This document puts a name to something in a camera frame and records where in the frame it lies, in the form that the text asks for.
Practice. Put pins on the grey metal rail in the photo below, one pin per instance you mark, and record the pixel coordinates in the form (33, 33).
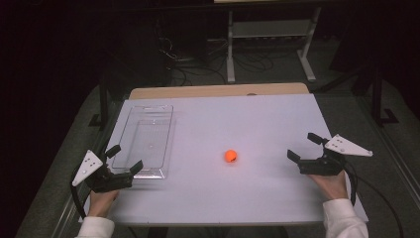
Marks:
(396, 155)
(66, 211)

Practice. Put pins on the clear plastic container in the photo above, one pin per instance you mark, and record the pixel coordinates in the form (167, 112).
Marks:
(145, 142)

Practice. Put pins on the orange table tennis ball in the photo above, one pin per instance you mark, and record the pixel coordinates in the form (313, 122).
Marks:
(231, 156)

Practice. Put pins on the beige wooden table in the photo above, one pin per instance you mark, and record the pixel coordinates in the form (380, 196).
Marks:
(218, 90)

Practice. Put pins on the person's right hand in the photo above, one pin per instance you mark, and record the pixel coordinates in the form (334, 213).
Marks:
(330, 186)

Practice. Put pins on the person's left hand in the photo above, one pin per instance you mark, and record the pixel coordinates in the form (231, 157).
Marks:
(100, 203)

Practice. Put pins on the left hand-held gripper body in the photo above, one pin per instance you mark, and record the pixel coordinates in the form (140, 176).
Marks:
(109, 181)

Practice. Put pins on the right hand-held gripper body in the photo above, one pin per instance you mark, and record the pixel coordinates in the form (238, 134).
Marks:
(322, 165)

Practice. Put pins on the black metal stand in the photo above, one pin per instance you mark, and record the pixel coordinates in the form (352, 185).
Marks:
(103, 105)
(377, 99)

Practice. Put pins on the white metal stand frame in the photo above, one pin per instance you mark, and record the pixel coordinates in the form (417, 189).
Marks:
(270, 31)

